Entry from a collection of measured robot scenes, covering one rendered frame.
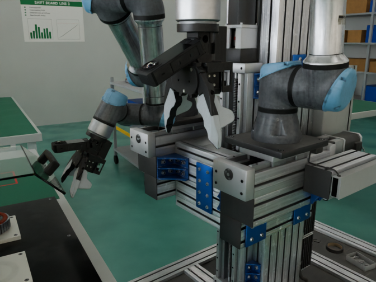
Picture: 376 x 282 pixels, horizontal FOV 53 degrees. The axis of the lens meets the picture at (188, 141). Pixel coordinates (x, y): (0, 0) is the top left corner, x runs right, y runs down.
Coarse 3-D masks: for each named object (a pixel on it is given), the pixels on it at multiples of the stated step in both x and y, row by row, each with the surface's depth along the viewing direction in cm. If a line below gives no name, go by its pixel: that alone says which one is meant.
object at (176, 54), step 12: (180, 48) 61; (192, 48) 60; (156, 60) 59; (168, 60) 58; (180, 60) 59; (192, 60) 61; (144, 72) 58; (156, 72) 57; (168, 72) 59; (156, 84) 58
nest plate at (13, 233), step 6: (12, 216) 119; (12, 222) 115; (12, 228) 112; (18, 228) 112; (0, 234) 108; (6, 234) 108; (12, 234) 108; (18, 234) 108; (0, 240) 105; (6, 240) 106; (12, 240) 107
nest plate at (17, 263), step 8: (8, 256) 97; (16, 256) 97; (24, 256) 97; (0, 264) 94; (8, 264) 94; (16, 264) 94; (24, 264) 94; (0, 272) 90; (8, 272) 90; (16, 272) 90; (24, 272) 90; (0, 280) 87; (8, 280) 87; (16, 280) 87; (24, 280) 87; (32, 280) 88
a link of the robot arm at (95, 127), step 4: (92, 120) 118; (96, 120) 117; (92, 124) 117; (96, 124) 116; (100, 124) 116; (104, 124) 116; (88, 128) 118; (92, 128) 117; (96, 128) 116; (100, 128) 116; (104, 128) 117; (108, 128) 117; (112, 128) 119; (92, 132) 117; (96, 132) 116; (100, 132) 116; (104, 132) 117; (108, 132) 118; (100, 136) 117; (104, 136) 117; (108, 136) 119
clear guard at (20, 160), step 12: (0, 156) 87; (12, 156) 87; (24, 156) 87; (36, 156) 98; (0, 168) 79; (12, 168) 79; (24, 168) 79; (36, 168) 81; (0, 180) 73; (48, 180) 79
